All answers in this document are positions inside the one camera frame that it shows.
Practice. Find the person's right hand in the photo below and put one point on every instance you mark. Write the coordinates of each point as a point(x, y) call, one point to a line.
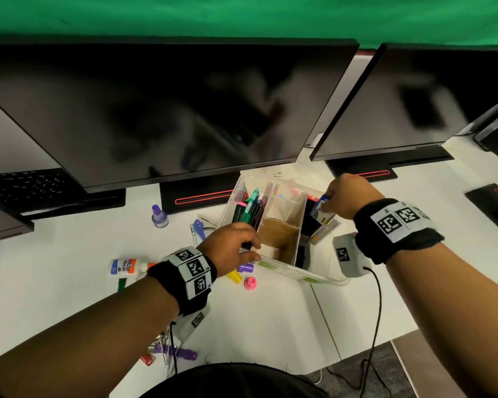
point(350, 194)

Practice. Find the person's left hand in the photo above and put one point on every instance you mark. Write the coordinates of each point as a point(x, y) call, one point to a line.
point(232, 244)

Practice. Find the purple stamp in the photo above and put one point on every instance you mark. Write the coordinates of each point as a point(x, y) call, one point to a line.
point(245, 268)

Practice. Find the yellow stamp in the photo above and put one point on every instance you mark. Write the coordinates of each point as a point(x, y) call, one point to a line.
point(234, 276)

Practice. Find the bundle of pens and markers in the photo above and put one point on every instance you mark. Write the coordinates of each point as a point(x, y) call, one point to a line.
point(249, 211)

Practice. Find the blue staple remover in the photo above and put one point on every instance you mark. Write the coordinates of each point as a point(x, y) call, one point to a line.
point(198, 230)

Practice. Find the pink stamp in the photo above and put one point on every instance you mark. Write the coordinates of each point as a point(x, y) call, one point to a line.
point(250, 283)

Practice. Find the clear plastic storage box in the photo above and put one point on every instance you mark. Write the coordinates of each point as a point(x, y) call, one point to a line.
point(274, 265)

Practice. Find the black stapler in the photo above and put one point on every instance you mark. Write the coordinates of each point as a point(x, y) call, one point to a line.
point(307, 227)

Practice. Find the purple ink bottle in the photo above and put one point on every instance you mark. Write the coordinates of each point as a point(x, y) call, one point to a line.
point(159, 217)

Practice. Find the white glue bottle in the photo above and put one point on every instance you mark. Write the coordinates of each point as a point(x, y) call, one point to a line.
point(126, 268)

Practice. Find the purple plastic clip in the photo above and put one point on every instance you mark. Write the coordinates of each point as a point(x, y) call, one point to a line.
point(178, 352)

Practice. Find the person's right forearm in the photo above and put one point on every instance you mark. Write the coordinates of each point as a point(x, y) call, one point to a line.
point(452, 310)

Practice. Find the person's left forearm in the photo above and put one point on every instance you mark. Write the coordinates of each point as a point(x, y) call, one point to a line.
point(74, 344)

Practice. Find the white desk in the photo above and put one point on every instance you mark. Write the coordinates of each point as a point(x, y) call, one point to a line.
point(274, 323)

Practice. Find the person's black clothing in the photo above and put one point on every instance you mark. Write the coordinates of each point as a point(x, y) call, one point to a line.
point(232, 383)

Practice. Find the black marker wristband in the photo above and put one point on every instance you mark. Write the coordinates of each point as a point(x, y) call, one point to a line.
point(398, 232)
point(184, 279)

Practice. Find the black keyboard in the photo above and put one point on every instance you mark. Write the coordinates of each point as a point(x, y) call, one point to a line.
point(87, 205)
point(29, 188)

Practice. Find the green backdrop cloth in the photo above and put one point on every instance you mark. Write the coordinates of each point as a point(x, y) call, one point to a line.
point(232, 16)

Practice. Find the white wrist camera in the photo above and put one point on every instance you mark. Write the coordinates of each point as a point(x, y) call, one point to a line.
point(191, 323)
point(348, 254)

